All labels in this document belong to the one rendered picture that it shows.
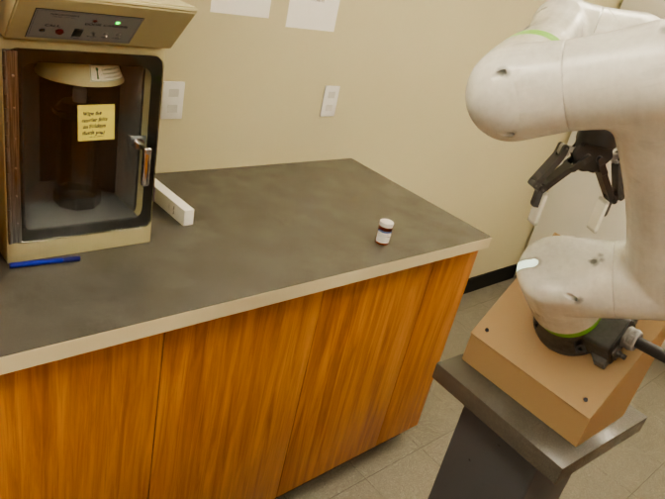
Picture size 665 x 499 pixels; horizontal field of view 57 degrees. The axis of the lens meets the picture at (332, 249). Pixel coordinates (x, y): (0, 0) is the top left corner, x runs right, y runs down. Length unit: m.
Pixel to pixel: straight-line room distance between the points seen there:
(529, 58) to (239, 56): 1.36
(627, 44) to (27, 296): 1.12
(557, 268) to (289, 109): 1.36
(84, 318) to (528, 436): 0.87
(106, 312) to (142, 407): 0.27
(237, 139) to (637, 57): 1.55
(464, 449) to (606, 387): 0.36
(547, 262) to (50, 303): 0.93
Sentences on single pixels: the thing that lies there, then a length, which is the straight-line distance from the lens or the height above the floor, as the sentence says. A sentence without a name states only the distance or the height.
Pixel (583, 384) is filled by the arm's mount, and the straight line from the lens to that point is 1.26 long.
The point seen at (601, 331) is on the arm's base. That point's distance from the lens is 1.23.
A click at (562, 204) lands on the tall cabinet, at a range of 3.91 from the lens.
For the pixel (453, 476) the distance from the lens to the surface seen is 1.50.
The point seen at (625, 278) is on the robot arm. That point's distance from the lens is 1.06.
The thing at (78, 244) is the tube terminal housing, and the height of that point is 0.96.
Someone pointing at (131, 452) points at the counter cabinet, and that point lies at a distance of 1.55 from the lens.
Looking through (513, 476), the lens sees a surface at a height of 0.79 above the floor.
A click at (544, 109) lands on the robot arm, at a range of 0.78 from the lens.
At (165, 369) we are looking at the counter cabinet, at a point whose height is 0.77.
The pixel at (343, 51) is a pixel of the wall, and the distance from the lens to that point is 2.29.
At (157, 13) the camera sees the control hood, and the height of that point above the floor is 1.49.
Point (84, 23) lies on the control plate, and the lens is 1.25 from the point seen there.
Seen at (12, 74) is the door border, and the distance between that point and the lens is 1.30.
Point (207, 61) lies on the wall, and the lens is 1.98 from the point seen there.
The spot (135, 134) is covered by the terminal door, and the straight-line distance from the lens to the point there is 1.42.
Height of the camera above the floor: 1.67
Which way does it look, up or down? 26 degrees down
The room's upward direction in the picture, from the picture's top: 13 degrees clockwise
